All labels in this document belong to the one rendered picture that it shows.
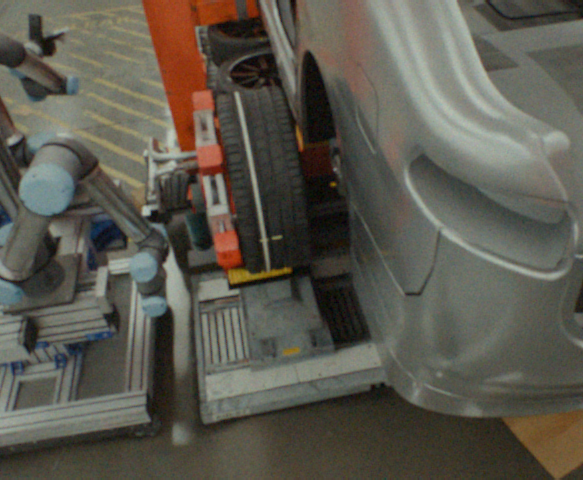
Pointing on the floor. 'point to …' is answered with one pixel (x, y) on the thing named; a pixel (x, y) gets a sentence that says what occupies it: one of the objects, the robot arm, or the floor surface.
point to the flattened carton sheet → (563, 437)
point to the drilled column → (180, 244)
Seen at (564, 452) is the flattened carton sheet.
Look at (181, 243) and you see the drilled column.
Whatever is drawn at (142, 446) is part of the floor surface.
